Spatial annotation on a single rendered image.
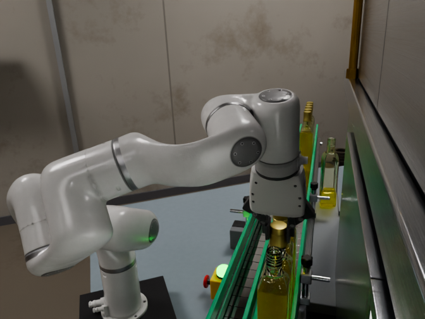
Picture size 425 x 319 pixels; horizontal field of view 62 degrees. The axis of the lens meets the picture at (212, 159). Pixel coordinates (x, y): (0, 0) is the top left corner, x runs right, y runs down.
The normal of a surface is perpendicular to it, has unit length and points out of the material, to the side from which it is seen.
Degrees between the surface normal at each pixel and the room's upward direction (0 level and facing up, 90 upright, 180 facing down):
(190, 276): 0
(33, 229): 55
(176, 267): 0
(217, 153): 91
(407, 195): 0
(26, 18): 90
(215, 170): 108
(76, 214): 49
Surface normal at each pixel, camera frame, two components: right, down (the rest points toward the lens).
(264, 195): -0.34, 0.56
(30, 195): 0.07, -0.39
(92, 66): 0.32, 0.30
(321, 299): -0.04, -0.94
